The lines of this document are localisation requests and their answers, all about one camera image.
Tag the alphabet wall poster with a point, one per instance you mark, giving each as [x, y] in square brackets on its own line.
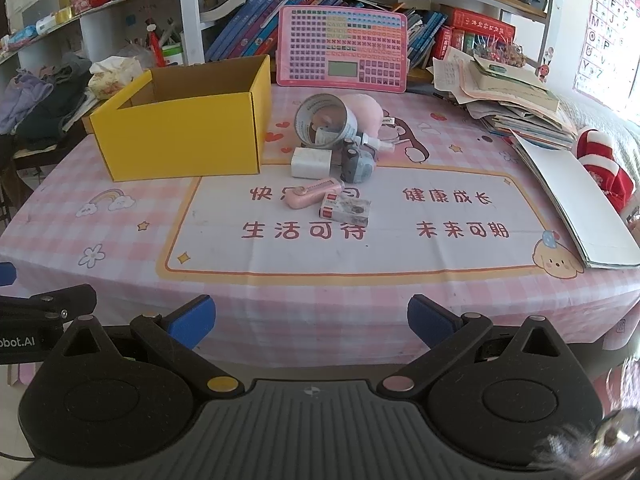
[608, 66]

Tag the clear tape roll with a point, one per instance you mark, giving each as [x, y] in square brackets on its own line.
[324, 121]

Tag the pink toy keyboard tablet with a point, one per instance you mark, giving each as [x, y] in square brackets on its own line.
[341, 47]

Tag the white shelf post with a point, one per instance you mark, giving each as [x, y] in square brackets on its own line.
[192, 42]

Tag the pink printed table mat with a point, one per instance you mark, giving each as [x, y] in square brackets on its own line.
[455, 215]

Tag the pink handheld device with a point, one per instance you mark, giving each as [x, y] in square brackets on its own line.
[303, 196]

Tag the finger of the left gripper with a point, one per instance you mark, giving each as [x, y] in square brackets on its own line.
[63, 304]
[7, 274]

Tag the red book box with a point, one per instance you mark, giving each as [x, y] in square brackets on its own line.
[472, 33]

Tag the red white striped sock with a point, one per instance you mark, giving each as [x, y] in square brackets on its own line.
[594, 150]

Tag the pile of clothes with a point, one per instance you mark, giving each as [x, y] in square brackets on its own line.
[35, 110]

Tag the pile of papers and books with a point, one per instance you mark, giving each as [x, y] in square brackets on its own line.
[507, 100]

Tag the pink plush pig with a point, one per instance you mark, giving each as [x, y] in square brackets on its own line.
[369, 115]

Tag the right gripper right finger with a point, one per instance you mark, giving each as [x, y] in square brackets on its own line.
[448, 337]

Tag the yellow cardboard box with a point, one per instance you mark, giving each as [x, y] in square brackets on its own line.
[201, 120]

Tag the red pen in holder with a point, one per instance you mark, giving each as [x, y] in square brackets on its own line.
[154, 43]

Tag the floral tissue pack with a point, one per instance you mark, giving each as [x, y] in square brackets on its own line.
[111, 75]

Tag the staples box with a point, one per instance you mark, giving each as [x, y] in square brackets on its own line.
[345, 209]

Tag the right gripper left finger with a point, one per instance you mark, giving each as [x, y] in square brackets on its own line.
[172, 339]

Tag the white power adapter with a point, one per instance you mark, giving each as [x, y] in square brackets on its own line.
[311, 163]

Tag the row of blue books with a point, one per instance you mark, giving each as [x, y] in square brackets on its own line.
[252, 29]

